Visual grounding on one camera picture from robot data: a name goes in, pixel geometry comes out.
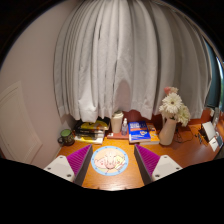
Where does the dark green curtain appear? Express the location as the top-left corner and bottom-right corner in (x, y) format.
(204, 39), (224, 111)

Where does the white lidded tumbler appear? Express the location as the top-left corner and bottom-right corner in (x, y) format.
(110, 110), (125, 134)

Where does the white pleated curtain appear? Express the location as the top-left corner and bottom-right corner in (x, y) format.
(53, 0), (213, 123)

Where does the round cartoon-print mouse pad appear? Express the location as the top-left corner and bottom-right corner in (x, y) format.
(90, 145), (130, 177)

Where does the stack of yellow-black books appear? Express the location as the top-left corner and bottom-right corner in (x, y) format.
(73, 117), (111, 145)

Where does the white paper sheet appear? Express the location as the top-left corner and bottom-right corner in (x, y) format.
(208, 136), (219, 153)

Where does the white ceramic vase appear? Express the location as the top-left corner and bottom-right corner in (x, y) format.
(158, 117), (178, 147)

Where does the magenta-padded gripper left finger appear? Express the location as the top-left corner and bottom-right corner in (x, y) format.
(43, 143), (94, 187)

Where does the small clear pump bottle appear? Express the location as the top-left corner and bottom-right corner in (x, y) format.
(121, 117), (129, 136)

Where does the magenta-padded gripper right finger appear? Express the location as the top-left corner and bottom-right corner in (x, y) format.
(133, 143), (184, 185)

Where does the blue book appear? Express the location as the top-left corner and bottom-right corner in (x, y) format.
(128, 120), (152, 144)

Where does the white and pink flower bouquet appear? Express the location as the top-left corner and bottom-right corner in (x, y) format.
(158, 86), (192, 128)

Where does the thin red book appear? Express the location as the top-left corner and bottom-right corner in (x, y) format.
(106, 131), (130, 140)

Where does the black cable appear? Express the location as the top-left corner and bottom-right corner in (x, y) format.
(174, 124), (194, 144)

